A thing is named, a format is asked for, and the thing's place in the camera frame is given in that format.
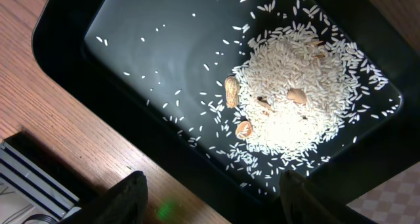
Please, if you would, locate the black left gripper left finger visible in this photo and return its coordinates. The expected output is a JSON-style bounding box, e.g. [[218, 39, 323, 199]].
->
[[61, 171, 148, 224]]

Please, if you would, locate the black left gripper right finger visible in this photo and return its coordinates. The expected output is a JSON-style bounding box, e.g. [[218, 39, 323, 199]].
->
[[279, 169, 373, 224]]

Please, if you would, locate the pile of rice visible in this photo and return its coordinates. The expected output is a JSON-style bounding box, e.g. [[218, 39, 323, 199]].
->
[[94, 0, 401, 195]]

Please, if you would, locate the black waste tray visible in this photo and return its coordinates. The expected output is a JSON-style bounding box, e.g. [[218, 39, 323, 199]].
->
[[32, 0, 419, 223]]

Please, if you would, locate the peanut in shell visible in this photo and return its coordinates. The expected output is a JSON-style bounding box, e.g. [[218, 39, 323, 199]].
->
[[224, 76, 240, 108]]

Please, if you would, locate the black rail at table edge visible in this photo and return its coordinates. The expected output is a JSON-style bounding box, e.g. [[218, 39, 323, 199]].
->
[[1, 131, 83, 221]]

